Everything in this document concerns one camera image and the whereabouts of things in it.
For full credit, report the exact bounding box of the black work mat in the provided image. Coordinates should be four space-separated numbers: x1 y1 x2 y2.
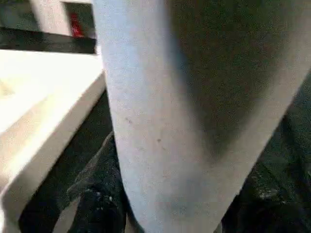
0 27 311 233

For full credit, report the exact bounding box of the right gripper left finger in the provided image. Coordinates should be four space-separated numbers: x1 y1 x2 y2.
66 133 131 233

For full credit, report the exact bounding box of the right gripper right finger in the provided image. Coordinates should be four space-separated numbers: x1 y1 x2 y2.
221 165 311 233

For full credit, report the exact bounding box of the white plastic table leg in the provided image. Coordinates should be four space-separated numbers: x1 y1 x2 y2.
92 0 311 233

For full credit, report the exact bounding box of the white plastic table top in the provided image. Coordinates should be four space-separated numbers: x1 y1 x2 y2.
0 49 107 233

